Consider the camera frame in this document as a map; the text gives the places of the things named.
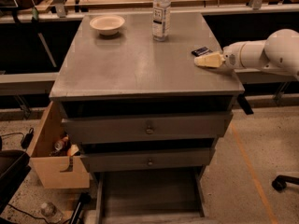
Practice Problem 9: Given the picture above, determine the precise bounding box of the plastic bottle on floor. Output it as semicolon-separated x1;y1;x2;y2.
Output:
40;202;63;224

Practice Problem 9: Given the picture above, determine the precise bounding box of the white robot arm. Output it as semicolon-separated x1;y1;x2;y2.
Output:
194;29;299;79

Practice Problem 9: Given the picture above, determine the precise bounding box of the black office chair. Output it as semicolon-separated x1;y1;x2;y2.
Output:
0;136;31;214

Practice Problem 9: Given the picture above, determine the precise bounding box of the clear plastic water bottle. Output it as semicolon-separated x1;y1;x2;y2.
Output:
152;0;171;41

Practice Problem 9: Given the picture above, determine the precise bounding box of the cardboard box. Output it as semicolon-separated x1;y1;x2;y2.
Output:
27;102;90;189

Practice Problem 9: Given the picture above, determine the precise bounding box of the top grey drawer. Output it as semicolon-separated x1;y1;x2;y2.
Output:
62;111;233;144

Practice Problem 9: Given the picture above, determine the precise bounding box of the dark blue rxbar wrapper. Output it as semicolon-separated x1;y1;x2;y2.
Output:
192;47;212;57

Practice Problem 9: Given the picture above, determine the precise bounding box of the bottle inside cardboard box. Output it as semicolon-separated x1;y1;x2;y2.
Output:
54;136;69;151

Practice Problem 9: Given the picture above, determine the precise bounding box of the middle grey drawer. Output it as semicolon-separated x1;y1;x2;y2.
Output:
80;147;215;173

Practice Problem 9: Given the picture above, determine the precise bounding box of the bottom grey open drawer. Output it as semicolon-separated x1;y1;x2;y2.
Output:
95;168;205;224

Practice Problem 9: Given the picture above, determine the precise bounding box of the white ceramic bowl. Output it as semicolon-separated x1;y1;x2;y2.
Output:
90;15;125;35

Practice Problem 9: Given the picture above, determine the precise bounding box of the black chair caster base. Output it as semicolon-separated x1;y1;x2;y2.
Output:
272;175;299;191

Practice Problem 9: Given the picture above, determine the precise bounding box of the black power adapter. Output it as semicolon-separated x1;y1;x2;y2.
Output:
21;128;34;149

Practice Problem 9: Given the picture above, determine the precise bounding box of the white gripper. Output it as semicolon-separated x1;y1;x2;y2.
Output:
194;42;245;69

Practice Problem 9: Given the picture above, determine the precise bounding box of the black tool on floor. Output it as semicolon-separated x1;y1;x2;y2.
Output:
68;192;91;224

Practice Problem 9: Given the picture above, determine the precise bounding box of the grey metal drawer cabinet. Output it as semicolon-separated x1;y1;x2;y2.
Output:
49;11;246;224

